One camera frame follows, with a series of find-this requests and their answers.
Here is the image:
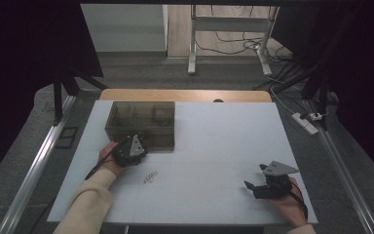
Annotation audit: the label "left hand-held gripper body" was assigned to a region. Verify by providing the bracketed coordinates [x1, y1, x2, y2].
[111, 135, 149, 168]

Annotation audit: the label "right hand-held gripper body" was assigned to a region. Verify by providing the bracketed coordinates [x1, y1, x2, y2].
[252, 160, 300, 200]

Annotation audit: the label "small white object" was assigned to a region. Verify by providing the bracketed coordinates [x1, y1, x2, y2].
[143, 171, 159, 184]

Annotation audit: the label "smoky transparent drawer box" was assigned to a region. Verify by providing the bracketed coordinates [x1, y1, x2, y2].
[104, 100, 176, 152]

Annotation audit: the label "person's left hand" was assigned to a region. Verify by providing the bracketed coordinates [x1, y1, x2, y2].
[97, 140, 128, 176]

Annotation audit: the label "person's right hand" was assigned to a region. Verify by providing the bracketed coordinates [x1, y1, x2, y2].
[267, 176, 309, 228]

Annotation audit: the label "white power strip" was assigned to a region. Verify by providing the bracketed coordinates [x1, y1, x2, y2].
[291, 111, 319, 137]

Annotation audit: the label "white table mat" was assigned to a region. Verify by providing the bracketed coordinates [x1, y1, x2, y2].
[47, 99, 319, 226]

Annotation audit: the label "black metal stand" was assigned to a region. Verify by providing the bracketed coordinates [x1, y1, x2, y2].
[274, 58, 331, 132]
[52, 69, 110, 125]

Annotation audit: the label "white cabinet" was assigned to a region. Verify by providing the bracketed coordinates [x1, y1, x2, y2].
[80, 3, 169, 53]

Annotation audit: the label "dark curtain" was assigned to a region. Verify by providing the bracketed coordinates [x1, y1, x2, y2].
[0, 0, 104, 189]
[271, 0, 374, 189]

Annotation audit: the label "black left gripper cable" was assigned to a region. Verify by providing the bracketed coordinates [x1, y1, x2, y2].
[84, 147, 120, 181]

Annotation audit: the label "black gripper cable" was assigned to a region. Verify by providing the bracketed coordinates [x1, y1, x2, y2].
[288, 180, 310, 219]
[84, 147, 120, 181]

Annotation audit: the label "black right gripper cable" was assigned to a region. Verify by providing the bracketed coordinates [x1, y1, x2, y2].
[288, 180, 310, 219]

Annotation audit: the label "white cable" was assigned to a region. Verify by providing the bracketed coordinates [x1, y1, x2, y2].
[268, 85, 296, 115]

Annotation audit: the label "aluminium rail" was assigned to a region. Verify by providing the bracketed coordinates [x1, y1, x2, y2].
[0, 95, 77, 234]
[305, 100, 374, 234]

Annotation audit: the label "black floor cables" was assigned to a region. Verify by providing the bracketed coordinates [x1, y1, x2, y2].
[194, 4, 298, 91]

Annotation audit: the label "white metal desk frame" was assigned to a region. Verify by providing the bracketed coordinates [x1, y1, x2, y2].
[187, 4, 281, 77]

